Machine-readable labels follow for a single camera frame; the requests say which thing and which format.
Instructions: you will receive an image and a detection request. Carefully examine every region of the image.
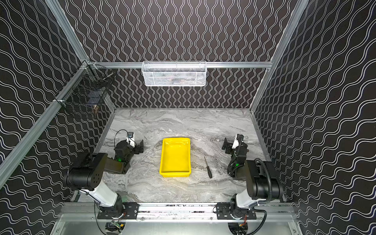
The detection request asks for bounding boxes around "black corrugated cable conduit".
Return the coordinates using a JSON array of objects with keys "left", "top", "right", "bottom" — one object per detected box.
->
[{"left": 254, "top": 158, "right": 274, "bottom": 205}]

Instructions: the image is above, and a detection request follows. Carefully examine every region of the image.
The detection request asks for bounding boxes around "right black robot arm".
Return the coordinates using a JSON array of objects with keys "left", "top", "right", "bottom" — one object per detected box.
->
[{"left": 216, "top": 134, "right": 283, "bottom": 220}]

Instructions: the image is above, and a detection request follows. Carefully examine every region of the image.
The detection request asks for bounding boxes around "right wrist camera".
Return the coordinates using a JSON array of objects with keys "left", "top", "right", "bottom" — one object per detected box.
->
[{"left": 232, "top": 134, "right": 244, "bottom": 149}]

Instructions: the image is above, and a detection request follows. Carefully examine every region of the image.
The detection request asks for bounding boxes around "yellow plastic bin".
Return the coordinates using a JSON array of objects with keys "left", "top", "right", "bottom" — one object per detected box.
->
[{"left": 160, "top": 137, "right": 192, "bottom": 178}]

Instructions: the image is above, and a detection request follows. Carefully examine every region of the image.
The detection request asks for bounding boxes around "black wire basket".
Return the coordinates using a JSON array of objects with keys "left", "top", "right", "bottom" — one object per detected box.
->
[{"left": 58, "top": 62, "right": 114, "bottom": 118}]

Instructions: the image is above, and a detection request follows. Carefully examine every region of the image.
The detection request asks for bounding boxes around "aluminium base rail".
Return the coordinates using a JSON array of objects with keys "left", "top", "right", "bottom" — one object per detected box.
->
[{"left": 58, "top": 202, "right": 296, "bottom": 223}]

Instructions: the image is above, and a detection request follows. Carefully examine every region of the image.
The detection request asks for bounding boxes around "black screwdriver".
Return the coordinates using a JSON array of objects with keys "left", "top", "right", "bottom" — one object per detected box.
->
[{"left": 204, "top": 157, "right": 212, "bottom": 179}]

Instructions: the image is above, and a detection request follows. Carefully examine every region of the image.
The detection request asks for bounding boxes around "white wire mesh basket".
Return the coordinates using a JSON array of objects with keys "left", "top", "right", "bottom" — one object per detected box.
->
[{"left": 142, "top": 61, "right": 208, "bottom": 87}]

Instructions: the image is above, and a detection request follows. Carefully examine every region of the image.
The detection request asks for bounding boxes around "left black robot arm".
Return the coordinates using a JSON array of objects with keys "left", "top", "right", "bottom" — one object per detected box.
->
[{"left": 64, "top": 139, "right": 144, "bottom": 220}]

